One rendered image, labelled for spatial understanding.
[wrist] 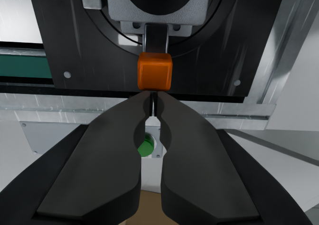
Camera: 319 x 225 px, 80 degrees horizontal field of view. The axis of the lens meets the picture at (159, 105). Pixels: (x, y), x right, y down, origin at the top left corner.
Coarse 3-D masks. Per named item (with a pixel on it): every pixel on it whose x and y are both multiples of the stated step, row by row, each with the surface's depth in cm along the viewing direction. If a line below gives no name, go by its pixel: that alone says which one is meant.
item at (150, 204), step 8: (144, 192) 53; (152, 192) 54; (144, 200) 51; (152, 200) 52; (160, 200) 52; (144, 208) 49; (152, 208) 50; (160, 208) 51; (136, 216) 47; (144, 216) 47; (152, 216) 48; (160, 216) 49; (120, 224) 50; (128, 224) 45; (136, 224) 45; (144, 224) 46; (152, 224) 47; (160, 224) 47; (168, 224) 48; (176, 224) 49
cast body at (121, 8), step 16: (112, 0) 8; (128, 0) 8; (144, 0) 7; (160, 0) 7; (176, 0) 7; (192, 0) 8; (112, 16) 8; (128, 16) 8; (144, 16) 8; (160, 16) 8; (176, 16) 8; (192, 16) 8; (128, 32) 12; (176, 32) 12
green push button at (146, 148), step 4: (148, 136) 29; (148, 140) 28; (152, 140) 29; (144, 144) 28; (148, 144) 28; (152, 144) 29; (140, 148) 29; (144, 148) 29; (148, 148) 29; (152, 148) 29; (140, 152) 29; (144, 152) 29; (148, 152) 29; (144, 156) 30
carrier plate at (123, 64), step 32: (32, 0) 18; (64, 0) 18; (256, 0) 18; (64, 32) 20; (96, 32) 20; (224, 32) 20; (256, 32) 20; (64, 64) 22; (96, 64) 22; (128, 64) 22; (192, 64) 22; (224, 64) 22; (256, 64) 22
